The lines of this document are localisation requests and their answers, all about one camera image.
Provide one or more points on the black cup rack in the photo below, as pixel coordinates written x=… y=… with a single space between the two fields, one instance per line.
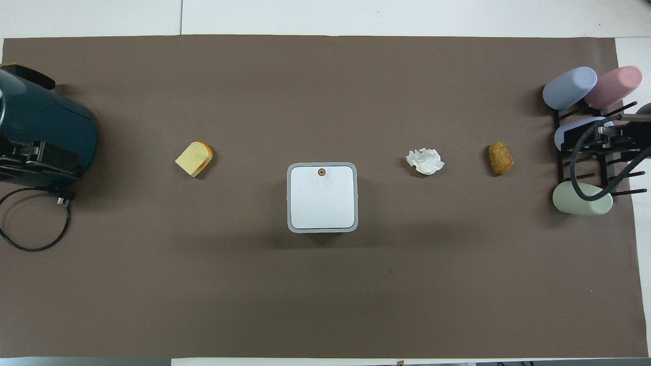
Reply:
x=562 y=170

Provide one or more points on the pink cup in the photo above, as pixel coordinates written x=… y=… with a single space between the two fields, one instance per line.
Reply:
x=613 y=86

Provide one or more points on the dark teal coffee machine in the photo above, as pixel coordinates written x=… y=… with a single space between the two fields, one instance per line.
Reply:
x=56 y=122

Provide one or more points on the pale green cup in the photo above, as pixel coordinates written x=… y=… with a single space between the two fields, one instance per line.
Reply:
x=567 y=201

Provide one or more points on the white bin with grey rim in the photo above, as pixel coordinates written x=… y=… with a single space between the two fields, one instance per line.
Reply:
x=321 y=201

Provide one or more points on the toy bread slice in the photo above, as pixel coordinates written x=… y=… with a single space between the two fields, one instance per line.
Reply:
x=190 y=158

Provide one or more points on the brown toy cookie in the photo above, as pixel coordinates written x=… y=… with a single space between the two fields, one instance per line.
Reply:
x=501 y=158

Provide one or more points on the white cup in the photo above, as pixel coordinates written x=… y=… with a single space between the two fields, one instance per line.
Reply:
x=564 y=134

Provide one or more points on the blue cup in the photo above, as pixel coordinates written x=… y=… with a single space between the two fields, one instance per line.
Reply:
x=567 y=89

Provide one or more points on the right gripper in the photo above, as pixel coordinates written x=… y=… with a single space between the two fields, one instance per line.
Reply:
x=628 y=140

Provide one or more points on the crumpled white paper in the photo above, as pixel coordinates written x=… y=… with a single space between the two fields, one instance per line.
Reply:
x=424 y=161

